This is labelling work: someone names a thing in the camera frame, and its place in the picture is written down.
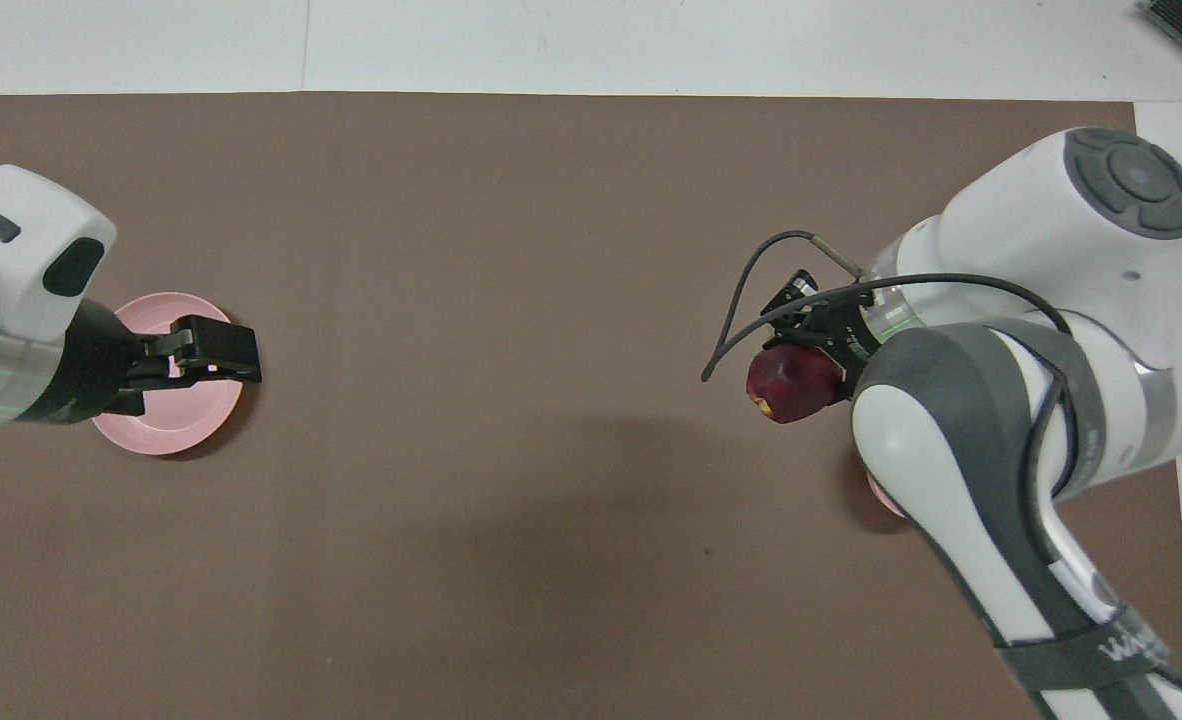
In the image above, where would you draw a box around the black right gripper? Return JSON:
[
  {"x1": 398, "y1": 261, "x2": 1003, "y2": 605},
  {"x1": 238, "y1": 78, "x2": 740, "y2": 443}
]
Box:
[{"x1": 763, "y1": 270, "x2": 877, "y2": 386}]

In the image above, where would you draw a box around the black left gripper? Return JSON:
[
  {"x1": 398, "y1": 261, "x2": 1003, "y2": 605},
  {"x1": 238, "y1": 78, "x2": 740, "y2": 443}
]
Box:
[{"x1": 16, "y1": 300, "x2": 263, "y2": 426}]

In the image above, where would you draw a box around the dark red apple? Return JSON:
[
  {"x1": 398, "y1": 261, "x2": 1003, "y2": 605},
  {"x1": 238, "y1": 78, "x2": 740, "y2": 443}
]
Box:
[{"x1": 746, "y1": 340, "x2": 847, "y2": 424}]

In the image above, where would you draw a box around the pink plate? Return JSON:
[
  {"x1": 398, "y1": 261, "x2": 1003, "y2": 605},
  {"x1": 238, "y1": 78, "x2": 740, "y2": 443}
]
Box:
[{"x1": 91, "y1": 292, "x2": 245, "y2": 457}]

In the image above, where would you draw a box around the pink bowl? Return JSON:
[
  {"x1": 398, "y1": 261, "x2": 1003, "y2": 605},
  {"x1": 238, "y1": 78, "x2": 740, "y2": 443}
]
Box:
[{"x1": 866, "y1": 468, "x2": 910, "y2": 519}]

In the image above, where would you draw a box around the brown table mat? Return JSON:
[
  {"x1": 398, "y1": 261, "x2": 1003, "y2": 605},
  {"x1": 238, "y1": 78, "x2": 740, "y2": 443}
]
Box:
[{"x1": 0, "y1": 92, "x2": 1182, "y2": 720}]

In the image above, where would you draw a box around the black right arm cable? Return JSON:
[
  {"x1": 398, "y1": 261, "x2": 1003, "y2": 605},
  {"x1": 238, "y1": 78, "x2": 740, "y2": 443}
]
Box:
[{"x1": 701, "y1": 230, "x2": 1182, "y2": 706}]

